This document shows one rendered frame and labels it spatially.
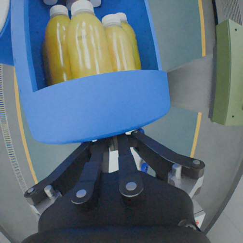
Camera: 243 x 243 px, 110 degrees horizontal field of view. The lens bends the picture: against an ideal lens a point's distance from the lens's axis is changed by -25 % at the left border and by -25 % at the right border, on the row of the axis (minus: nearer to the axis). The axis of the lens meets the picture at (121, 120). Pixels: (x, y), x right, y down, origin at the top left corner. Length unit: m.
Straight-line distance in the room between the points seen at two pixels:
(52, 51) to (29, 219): 3.44
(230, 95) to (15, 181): 2.79
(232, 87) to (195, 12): 1.73
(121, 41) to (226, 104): 0.38
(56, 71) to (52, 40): 0.06
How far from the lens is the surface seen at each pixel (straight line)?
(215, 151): 2.35
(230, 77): 0.47
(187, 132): 1.77
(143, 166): 0.47
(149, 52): 0.30
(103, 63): 0.18
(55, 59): 0.24
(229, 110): 0.47
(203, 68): 0.61
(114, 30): 0.24
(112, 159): 0.49
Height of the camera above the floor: 1.34
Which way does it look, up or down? 76 degrees down
